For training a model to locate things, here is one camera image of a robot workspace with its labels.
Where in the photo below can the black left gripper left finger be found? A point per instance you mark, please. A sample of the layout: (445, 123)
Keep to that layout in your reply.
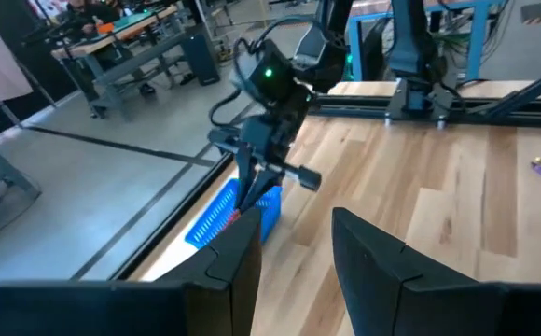
(112, 310)

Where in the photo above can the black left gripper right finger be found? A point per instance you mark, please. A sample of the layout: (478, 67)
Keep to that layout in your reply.
(438, 308)

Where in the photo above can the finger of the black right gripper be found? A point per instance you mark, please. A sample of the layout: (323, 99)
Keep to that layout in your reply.
(263, 184)
(246, 177)

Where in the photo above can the red crayon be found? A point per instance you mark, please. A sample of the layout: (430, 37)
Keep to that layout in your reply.
(231, 219)

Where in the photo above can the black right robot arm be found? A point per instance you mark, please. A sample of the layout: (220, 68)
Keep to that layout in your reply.
(406, 37)

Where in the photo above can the blue plastic basket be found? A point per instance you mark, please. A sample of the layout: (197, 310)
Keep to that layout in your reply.
(214, 219)

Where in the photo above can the black computer tower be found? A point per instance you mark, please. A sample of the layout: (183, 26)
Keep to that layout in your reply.
(201, 56)

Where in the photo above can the wooden table grey legs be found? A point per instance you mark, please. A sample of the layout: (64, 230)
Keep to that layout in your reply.
(126, 35)

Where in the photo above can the grey metal stand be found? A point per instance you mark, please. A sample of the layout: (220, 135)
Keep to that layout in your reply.
(0, 163)

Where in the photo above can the person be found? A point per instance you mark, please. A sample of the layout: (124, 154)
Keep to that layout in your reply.
(93, 11)

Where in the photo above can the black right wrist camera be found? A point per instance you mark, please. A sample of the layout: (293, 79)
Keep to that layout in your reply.
(270, 74)

